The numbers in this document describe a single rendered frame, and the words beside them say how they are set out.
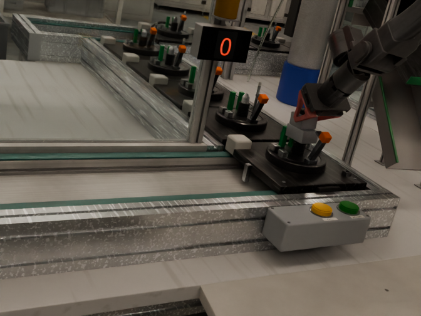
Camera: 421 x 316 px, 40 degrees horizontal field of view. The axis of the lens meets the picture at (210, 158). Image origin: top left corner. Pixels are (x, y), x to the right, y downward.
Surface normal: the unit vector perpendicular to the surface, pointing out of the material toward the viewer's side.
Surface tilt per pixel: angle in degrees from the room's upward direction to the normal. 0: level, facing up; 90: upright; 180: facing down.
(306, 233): 90
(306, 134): 86
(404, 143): 45
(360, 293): 0
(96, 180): 0
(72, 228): 90
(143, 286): 0
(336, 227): 90
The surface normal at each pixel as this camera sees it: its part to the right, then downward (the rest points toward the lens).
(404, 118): 0.34, -0.36
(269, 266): 0.18, -0.92
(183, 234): 0.45, 0.40
